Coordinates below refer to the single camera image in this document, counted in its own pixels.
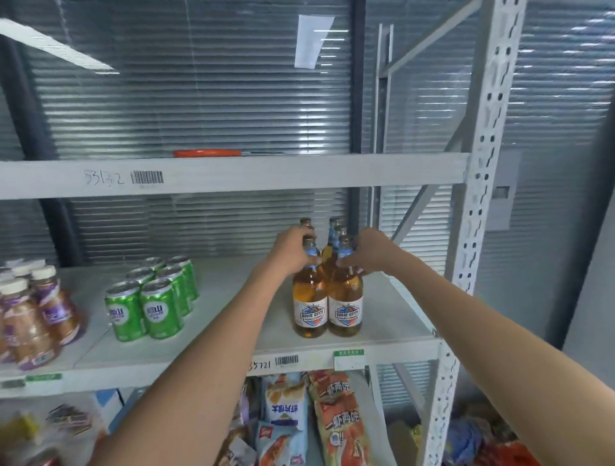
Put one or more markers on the person's right hand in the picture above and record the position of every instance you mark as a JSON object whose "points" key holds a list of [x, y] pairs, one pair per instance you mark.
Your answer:
{"points": [[377, 252]]}

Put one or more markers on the person's left hand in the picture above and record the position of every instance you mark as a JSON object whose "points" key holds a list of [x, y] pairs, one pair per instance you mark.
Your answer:
{"points": [[290, 249]]}

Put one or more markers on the person's right fingers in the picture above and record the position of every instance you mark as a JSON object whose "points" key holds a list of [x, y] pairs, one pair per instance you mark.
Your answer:
{"points": [[350, 260]]}

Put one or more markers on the person's left fingers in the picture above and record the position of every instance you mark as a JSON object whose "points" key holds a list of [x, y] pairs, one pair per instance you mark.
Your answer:
{"points": [[310, 261]]}

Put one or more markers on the person's right forearm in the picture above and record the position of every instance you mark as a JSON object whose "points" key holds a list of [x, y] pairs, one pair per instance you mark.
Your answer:
{"points": [[480, 336]]}

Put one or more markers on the person's left forearm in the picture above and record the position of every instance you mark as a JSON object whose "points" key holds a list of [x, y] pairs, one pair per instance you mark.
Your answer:
{"points": [[211, 365]]}

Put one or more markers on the grey metal shelving rack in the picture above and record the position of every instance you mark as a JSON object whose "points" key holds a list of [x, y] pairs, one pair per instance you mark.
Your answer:
{"points": [[298, 173]]}

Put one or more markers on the green white price tag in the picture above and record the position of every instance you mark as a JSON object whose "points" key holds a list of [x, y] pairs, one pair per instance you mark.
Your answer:
{"points": [[349, 360]]}

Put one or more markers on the white barcode sticker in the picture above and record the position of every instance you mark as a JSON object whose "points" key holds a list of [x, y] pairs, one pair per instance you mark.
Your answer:
{"points": [[146, 178], [286, 360]]}

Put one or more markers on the orange red snack packet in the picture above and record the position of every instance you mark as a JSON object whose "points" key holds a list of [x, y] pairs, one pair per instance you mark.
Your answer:
{"points": [[343, 432], [331, 384]]}

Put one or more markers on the blue shrimp chips packet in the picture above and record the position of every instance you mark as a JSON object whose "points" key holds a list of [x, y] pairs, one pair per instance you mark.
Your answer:
{"points": [[286, 401]]}

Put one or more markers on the orange utility knife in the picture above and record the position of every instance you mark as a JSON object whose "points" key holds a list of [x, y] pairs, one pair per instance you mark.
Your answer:
{"points": [[206, 153]]}

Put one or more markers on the group of green drink cans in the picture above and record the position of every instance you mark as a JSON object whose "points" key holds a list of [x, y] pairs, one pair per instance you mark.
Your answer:
{"points": [[153, 300]]}

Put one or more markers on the blue red snack packet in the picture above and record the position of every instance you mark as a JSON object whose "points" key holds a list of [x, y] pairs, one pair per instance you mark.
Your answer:
{"points": [[281, 446]]}

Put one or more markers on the grey window blinds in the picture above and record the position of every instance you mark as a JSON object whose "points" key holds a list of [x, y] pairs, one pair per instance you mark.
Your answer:
{"points": [[192, 86]]}

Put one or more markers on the white paper sheet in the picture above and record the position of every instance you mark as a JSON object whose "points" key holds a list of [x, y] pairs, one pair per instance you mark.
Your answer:
{"points": [[314, 41]]}

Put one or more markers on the pile of colourful plastic bags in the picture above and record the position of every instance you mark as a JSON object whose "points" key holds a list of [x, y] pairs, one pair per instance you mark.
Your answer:
{"points": [[485, 439]]}

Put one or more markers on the brown purple milk tea bottle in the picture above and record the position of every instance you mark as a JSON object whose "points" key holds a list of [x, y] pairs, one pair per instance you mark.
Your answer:
{"points": [[23, 270], [29, 331], [60, 307]]}

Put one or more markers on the green shelf label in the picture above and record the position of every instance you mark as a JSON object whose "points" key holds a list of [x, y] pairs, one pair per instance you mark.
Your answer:
{"points": [[44, 377]]}

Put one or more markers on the pile of colourful snack bags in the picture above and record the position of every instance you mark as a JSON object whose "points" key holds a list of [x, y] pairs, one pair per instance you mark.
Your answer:
{"points": [[53, 427]]}

